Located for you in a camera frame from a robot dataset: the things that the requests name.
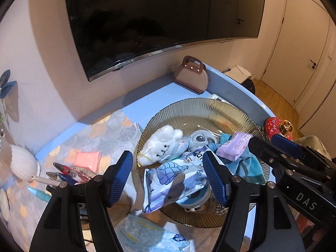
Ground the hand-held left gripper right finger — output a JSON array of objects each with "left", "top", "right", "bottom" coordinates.
[{"left": 202, "top": 151, "right": 302, "bottom": 252}]

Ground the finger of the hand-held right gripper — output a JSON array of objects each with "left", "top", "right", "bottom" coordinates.
[
  {"left": 271, "top": 134, "right": 336, "bottom": 183},
  {"left": 247, "top": 136, "right": 328, "bottom": 189}
]

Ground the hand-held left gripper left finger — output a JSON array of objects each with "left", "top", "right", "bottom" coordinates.
[{"left": 29, "top": 150, "right": 134, "bottom": 252}]

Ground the blue cloth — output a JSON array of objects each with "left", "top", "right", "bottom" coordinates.
[{"left": 215, "top": 134, "right": 265, "bottom": 185}]

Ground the purple packet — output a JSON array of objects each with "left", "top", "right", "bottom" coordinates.
[{"left": 217, "top": 132, "right": 253, "bottom": 161}]

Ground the blue and white tape roll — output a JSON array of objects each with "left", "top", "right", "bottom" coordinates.
[{"left": 176, "top": 186, "right": 212, "bottom": 208}]

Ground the blue and white wet wipes pack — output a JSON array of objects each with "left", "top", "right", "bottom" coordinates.
[{"left": 142, "top": 148, "right": 218, "bottom": 214}]

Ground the ribbed glass plate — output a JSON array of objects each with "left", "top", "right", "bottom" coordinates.
[{"left": 133, "top": 98, "right": 265, "bottom": 227}]

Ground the red ornament with gold cap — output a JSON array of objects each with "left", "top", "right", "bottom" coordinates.
[{"left": 264, "top": 117, "right": 293, "bottom": 141}]

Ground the pink packet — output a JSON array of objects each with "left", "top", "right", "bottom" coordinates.
[{"left": 72, "top": 151, "right": 102, "bottom": 171}]

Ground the blue plush alien toy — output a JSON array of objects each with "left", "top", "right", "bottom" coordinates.
[{"left": 178, "top": 130, "right": 221, "bottom": 160}]

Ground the white plush lamb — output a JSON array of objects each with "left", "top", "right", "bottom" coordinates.
[{"left": 136, "top": 125, "right": 184, "bottom": 167}]

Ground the bunch of pens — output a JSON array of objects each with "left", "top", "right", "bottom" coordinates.
[{"left": 28, "top": 162, "right": 91, "bottom": 202}]

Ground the blue dotted tissue pack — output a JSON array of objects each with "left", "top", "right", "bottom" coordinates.
[{"left": 115, "top": 214, "right": 195, "bottom": 252}]

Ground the black bag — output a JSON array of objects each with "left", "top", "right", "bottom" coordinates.
[{"left": 241, "top": 77, "right": 256, "bottom": 95}]

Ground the white box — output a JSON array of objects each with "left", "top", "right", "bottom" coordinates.
[{"left": 223, "top": 65, "right": 250, "bottom": 83}]

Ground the white ribbed vase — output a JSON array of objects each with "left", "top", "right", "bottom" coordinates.
[{"left": 10, "top": 146, "right": 41, "bottom": 180}]

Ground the white door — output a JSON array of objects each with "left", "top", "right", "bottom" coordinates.
[{"left": 260, "top": 0, "right": 336, "bottom": 113}]

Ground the small brown handbag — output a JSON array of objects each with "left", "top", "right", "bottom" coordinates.
[{"left": 173, "top": 56, "right": 209, "bottom": 95}]

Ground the blue and white flower bouquet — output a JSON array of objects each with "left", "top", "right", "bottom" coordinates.
[{"left": 0, "top": 70, "right": 19, "bottom": 137}]

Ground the black television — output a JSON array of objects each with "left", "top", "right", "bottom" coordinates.
[{"left": 64, "top": 0, "right": 267, "bottom": 82}]

